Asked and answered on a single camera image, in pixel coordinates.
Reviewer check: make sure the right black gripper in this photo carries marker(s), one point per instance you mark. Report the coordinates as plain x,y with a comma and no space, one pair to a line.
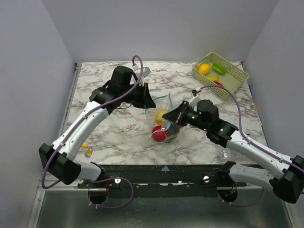
184,112

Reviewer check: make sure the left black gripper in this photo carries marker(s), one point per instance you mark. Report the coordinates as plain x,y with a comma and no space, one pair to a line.
146,100

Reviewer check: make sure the beige pear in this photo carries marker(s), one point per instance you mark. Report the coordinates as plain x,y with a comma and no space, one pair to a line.
159,118

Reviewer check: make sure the clear zip top bag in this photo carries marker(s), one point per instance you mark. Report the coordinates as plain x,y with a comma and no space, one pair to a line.
163,102

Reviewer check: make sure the green white cabbage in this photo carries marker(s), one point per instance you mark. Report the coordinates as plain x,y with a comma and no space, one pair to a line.
171,138

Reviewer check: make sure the red pomegranate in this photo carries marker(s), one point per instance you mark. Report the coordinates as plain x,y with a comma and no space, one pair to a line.
159,134

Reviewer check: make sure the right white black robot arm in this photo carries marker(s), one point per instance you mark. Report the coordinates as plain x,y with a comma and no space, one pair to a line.
281,173

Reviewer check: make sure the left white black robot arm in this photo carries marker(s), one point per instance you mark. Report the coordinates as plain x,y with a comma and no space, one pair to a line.
58,158

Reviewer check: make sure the red chili pepper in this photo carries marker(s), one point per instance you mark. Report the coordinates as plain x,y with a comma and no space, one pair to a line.
218,83

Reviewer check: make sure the yellow banana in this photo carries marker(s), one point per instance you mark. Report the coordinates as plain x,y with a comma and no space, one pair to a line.
215,78

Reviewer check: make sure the yellow lemon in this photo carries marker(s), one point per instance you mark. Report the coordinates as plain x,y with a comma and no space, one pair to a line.
204,68

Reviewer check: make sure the green plastic basket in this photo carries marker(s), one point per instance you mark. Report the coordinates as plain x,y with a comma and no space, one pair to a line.
232,80

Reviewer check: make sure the clear plastic box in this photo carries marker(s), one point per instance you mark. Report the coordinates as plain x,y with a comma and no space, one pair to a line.
230,155

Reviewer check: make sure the green lettuce leaf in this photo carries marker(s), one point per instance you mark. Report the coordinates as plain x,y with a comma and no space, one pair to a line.
219,68

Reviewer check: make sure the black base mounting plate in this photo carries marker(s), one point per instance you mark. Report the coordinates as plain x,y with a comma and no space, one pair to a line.
161,181

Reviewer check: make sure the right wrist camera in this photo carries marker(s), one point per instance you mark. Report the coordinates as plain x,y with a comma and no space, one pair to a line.
195,96

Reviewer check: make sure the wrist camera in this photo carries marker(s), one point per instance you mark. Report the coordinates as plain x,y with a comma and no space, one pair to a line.
195,96
136,70

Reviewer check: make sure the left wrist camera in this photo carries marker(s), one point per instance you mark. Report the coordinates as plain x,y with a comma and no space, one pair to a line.
136,70

